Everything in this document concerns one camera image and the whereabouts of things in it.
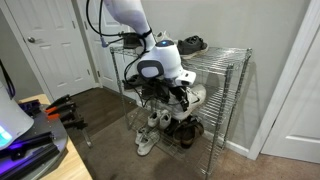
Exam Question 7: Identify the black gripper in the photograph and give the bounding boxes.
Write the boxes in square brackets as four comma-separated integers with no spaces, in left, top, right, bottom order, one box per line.
[142,79,189,111]

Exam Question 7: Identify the white sneaker with green insole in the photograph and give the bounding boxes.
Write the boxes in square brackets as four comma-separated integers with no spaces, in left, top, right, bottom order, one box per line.
[168,84,206,121]

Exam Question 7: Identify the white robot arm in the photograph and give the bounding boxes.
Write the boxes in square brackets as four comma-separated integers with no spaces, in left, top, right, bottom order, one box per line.
[103,0,196,88]

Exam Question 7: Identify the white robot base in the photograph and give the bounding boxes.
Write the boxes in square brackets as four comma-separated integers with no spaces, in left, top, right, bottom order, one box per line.
[0,82,34,150]

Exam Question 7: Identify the small white shoes bottom shelf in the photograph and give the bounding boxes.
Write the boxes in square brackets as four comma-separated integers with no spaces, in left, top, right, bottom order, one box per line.
[147,109,171,130]

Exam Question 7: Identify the brown shoes bottom shelf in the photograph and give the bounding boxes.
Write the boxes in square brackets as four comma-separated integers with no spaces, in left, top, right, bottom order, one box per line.
[164,115,204,149]

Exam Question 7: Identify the black sneaker on top shelf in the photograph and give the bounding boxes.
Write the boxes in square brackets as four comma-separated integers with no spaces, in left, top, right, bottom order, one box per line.
[177,35,208,59]

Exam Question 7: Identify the white sneaker on top shelf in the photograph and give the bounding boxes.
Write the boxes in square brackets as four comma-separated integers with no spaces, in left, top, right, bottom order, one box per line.
[154,31,172,42]

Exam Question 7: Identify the dark grey slip-on shoe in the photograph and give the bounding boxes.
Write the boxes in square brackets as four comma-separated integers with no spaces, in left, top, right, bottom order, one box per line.
[123,33,143,49]

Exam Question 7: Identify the white sneaker pair on floor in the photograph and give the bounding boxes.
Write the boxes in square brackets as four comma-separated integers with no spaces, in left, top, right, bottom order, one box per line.
[135,127,160,156]

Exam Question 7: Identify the white door right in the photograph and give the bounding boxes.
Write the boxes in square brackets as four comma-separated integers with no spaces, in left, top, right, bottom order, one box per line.
[247,0,320,163]

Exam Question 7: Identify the orange black clamps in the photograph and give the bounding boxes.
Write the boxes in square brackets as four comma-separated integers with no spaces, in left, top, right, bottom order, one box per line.
[45,94,88,130]

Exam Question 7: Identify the white panel door left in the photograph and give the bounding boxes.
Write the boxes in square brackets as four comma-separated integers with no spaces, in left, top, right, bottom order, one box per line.
[4,0,94,99]

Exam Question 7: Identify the chrome wire shelf rack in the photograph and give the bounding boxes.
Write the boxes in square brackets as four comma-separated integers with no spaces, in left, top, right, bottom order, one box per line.
[109,45,253,177]

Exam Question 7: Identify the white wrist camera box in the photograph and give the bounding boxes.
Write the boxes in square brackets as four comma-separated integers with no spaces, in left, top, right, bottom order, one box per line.
[175,70,196,86]

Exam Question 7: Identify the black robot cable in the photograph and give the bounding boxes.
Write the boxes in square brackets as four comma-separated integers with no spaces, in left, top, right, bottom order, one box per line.
[85,0,134,48]

